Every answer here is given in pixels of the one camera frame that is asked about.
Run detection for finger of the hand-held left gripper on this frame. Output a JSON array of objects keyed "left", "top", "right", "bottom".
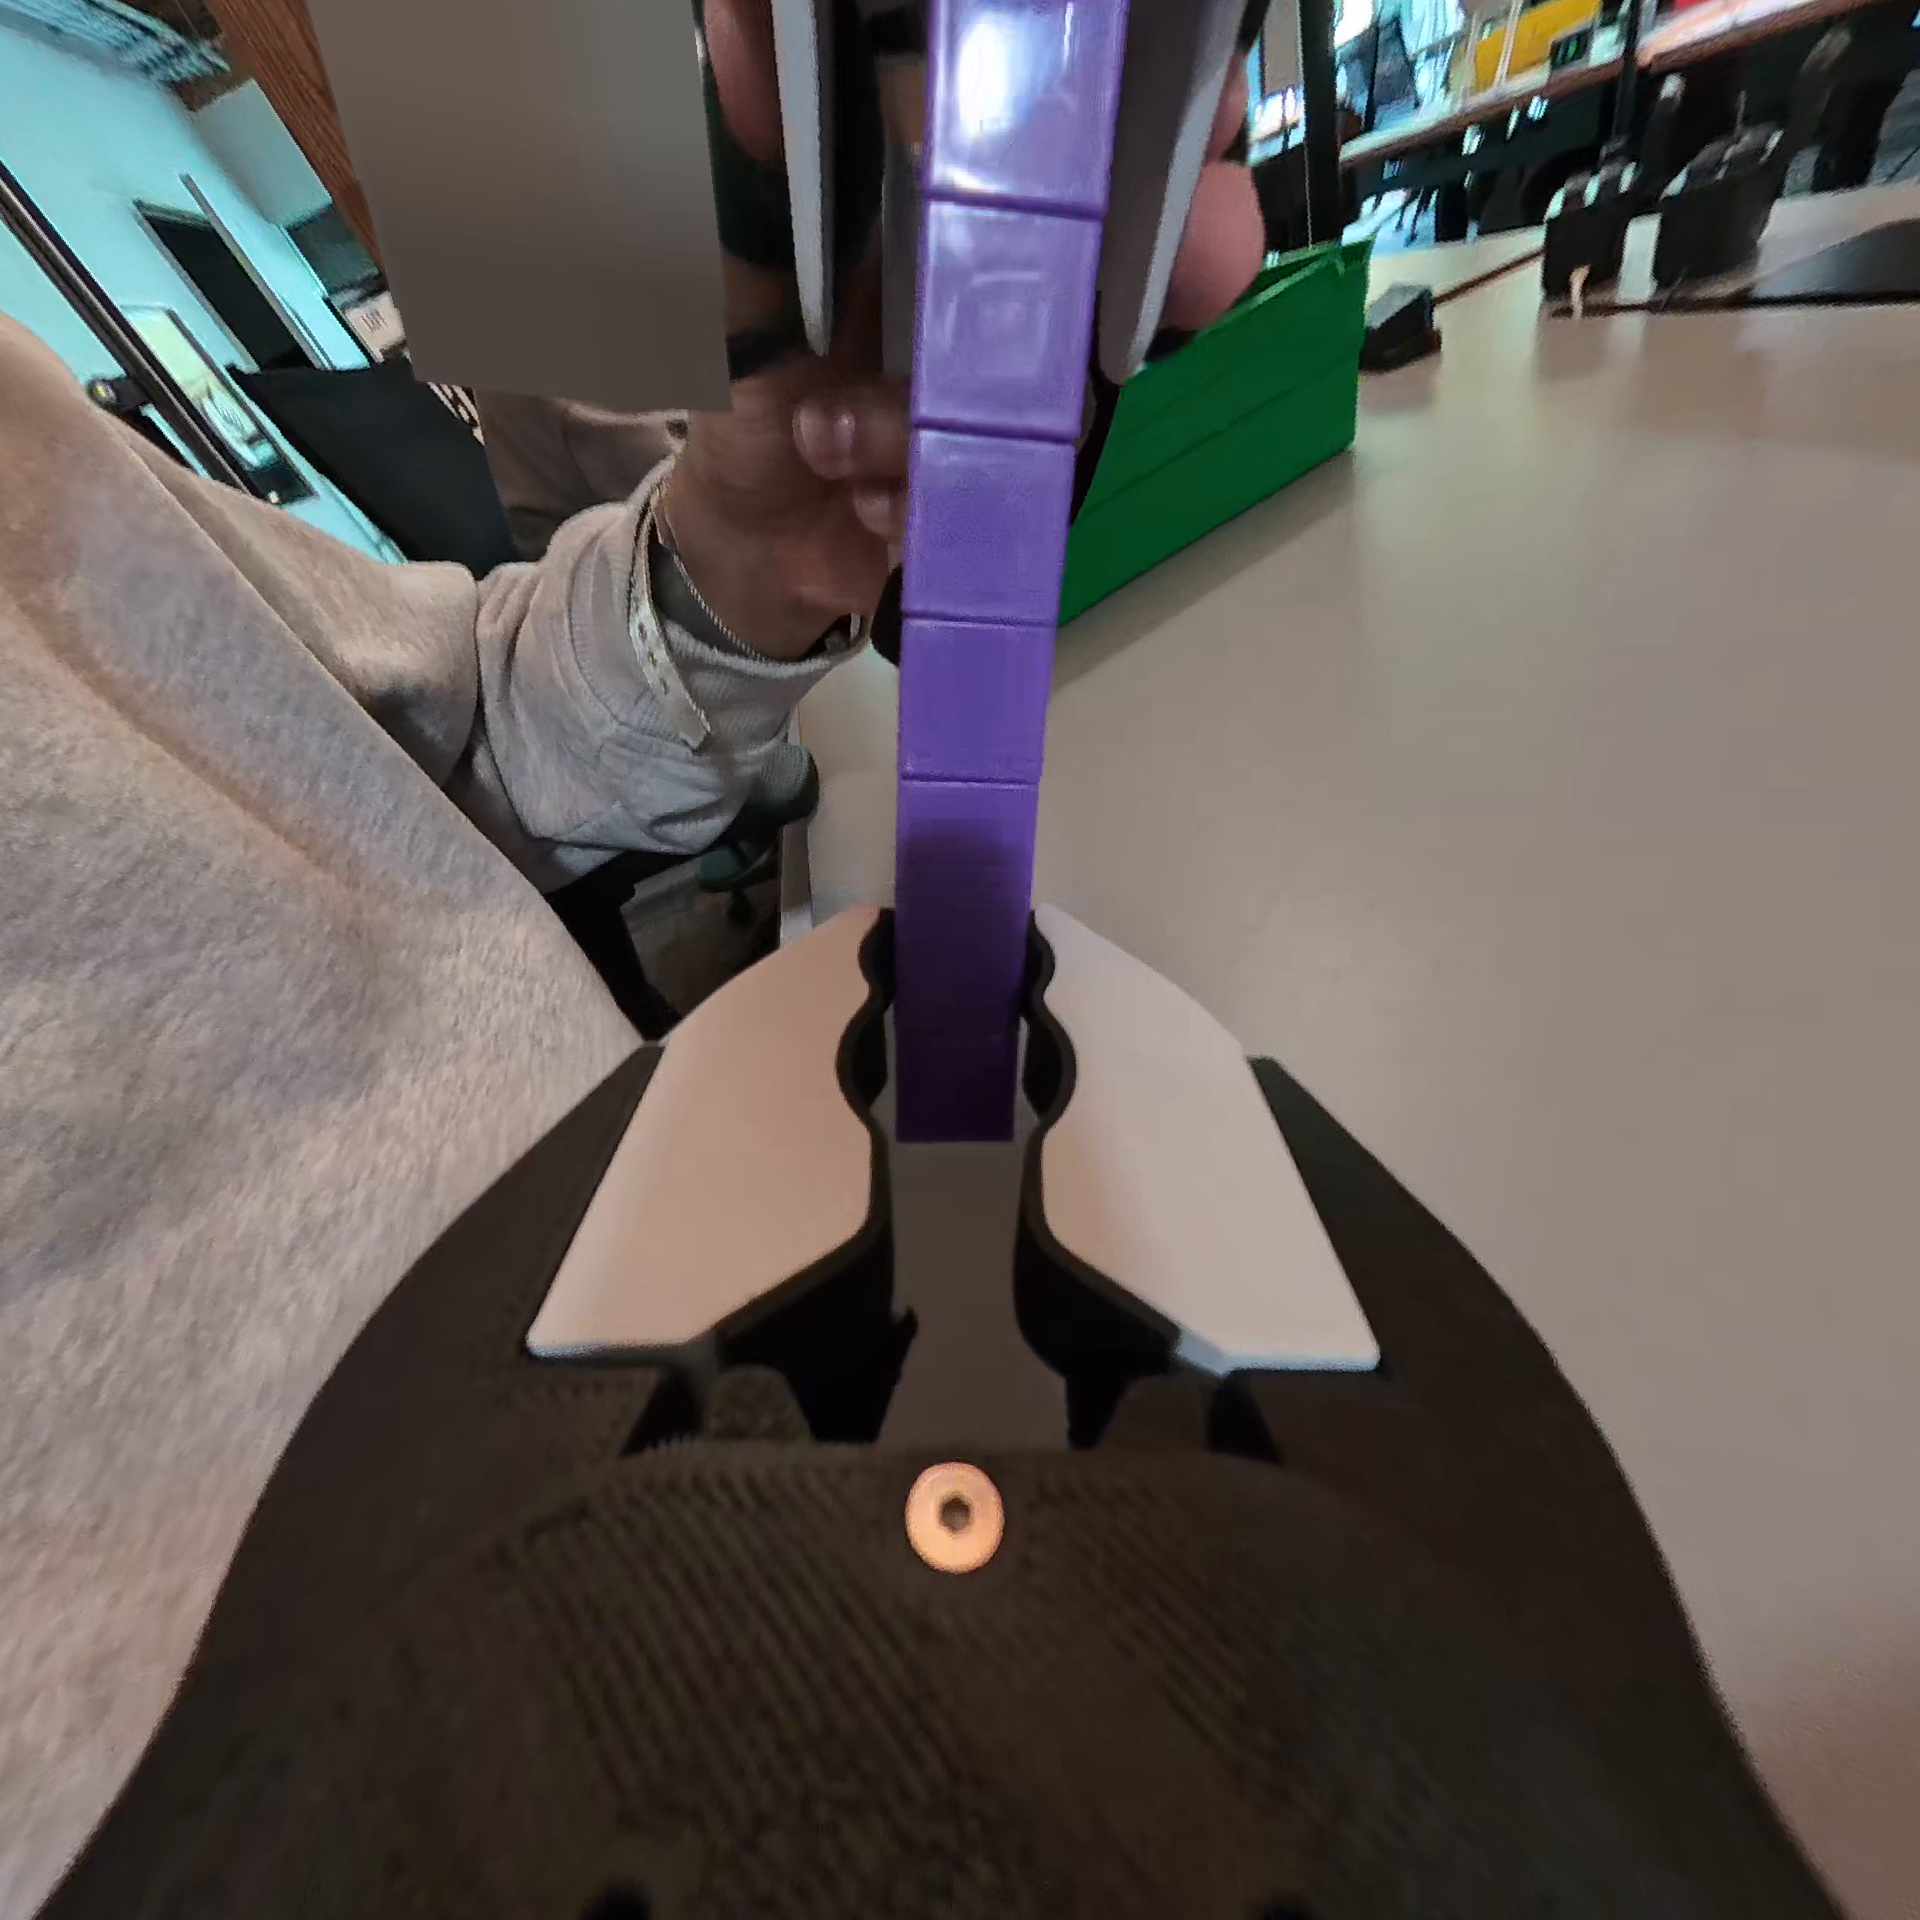
[
  {"left": 768, "top": 0, "right": 888, "bottom": 360},
  {"left": 1096, "top": 0, "right": 1250, "bottom": 384}
]

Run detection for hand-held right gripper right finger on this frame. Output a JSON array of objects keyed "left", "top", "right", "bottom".
[{"left": 1018, "top": 903, "right": 1382, "bottom": 1375}]

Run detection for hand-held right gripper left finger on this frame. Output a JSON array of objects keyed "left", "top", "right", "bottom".
[{"left": 525, "top": 902, "right": 902, "bottom": 1370}]

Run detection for green plastic bin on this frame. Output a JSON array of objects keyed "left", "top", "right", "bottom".
[{"left": 1056, "top": 239, "right": 1374, "bottom": 626}]

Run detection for purple linked cube stick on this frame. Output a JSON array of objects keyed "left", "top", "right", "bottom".
[{"left": 892, "top": 0, "right": 1134, "bottom": 1145}]

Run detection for person's left forearm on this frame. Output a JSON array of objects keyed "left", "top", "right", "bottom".
[{"left": 376, "top": 457, "right": 825, "bottom": 889}]

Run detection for black pillar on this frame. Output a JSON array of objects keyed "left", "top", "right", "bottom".
[{"left": 1294, "top": 0, "right": 1345, "bottom": 249}]

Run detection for black office chair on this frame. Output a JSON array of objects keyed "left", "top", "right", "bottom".
[
  {"left": 546, "top": 750, "right": 825, "bottom": 1040},
  {"left": 230, "top": 356, "right": 518, "bottom": 570}
]

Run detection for long wooden workbench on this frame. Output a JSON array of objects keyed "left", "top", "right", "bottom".
[{"left": 1340, "top": 0, "right": 1920, "bottom": 242}]

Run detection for black holder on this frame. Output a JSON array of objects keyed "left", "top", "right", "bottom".
[
  {"left": 1650, "top": 128, "right": 1790, "bottom": 296},
  {"left": 1542, "top": 158, "right": 1653, "bottom": 302}
]

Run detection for person's grey hoodie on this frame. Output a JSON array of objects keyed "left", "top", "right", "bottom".
[{"left": 0, "top": 315, "right": 649, "bottom": 1920}]

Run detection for black desk mat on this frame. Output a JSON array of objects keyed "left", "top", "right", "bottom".
[{"left": 1747, "top": 218, "right": 1920, "bottom": 308}]

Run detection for silver chain bracelet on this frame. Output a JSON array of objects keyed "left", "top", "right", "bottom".
[{"left": 648, "top": 487, "right": 869, "bottom": 665}]

